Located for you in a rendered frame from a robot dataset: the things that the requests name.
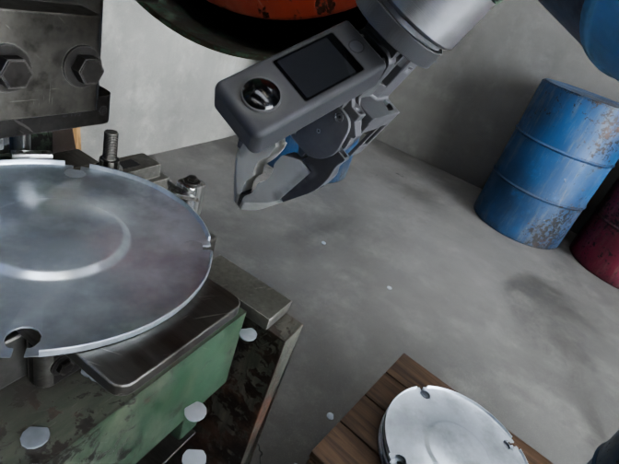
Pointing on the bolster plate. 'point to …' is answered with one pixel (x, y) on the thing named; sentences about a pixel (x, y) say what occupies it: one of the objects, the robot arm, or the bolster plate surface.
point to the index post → (192, 191)
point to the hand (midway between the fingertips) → (240, 199)
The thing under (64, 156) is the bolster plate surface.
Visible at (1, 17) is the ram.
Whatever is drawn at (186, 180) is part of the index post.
